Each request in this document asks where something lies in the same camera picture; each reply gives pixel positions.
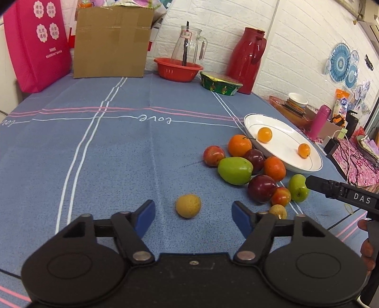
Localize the brown longan fruit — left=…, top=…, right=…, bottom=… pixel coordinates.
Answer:
left=175, top=195, right=201, bottom=219
left=269, top=204, right=288, bottom=219

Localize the small green apple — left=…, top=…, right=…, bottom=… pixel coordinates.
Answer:
left=288, top=174, right=310, bottom=203

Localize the red yellow small apple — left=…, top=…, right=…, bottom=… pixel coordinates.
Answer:
left=271, top=187, right=292, bottom=207

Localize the large dark red plum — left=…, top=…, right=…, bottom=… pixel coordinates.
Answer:
left=247, top=175, right=278, bottom=204

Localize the orange tangerine with stem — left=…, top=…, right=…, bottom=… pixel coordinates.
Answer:
left=227, top=135, right=253, bottom=157

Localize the person's right hand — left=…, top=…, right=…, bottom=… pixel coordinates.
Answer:
left=358, top=219, right=376, bottom=276

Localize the pink patterned cloth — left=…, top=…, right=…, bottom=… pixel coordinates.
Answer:
left=316, top=131, right=378, bottom=187

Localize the black power adapter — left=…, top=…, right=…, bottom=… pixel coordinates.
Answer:
left=324, top=138, right=340, bottom=155

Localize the yellow kumquat right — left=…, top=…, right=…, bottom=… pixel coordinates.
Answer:
left=298, top=143, right=311, bottom=159

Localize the yellow kumquat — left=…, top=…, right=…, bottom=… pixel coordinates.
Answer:
left=298, top=143, right=311, bottom=159
left=257, top=127, right=272, bottom=143

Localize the black pump bottle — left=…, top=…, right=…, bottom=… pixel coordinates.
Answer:
left=346, top=110, right=358, bottom=139

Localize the pink thermos bottle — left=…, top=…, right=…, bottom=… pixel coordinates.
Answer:
left=307, top=104, right=331, bottom=141

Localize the white oval plate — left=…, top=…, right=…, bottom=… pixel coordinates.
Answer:
left=244, top=113, right=323, bottom=173

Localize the orange snack package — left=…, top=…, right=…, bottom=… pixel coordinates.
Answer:
left=332, top=89, right=349, bottom=118

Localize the orange brown bowl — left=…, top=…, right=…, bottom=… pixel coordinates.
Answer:
left=269, top=96, right=311, bottom=128

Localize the blue striped tablecloth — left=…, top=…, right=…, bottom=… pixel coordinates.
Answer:
left=0, top=70, right=368, bottom=308

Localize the yellow kumquat left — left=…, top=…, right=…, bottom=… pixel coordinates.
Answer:
left=257, top=127, right=272, bottom=143

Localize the blue paper fan decoration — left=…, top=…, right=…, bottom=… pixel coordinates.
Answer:
left=323, top=42, right=360, bottom=89

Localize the red thermos jug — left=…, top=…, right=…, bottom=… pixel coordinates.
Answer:
left=226, top=27, right=267, bottom=94

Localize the green instant noodle bowl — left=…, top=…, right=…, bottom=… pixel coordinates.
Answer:
left=200, top=71, right=243, bottom=96

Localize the red plastic basket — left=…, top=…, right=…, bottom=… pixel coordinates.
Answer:
left=154, top=58, right=204, bottom=83

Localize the brown cardboard box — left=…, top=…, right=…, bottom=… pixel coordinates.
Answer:
left=73, top=6, right=154, bottom=78

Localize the pink shopping bag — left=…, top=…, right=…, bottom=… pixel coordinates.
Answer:
left=3, top=0, right=71, bottom=93

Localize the glass pitcher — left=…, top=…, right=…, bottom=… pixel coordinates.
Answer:
left=171, top=26, right=208, bottom=64

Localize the black stirring stick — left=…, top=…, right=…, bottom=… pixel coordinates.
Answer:
left=182, top=21, right=190, bottom=66

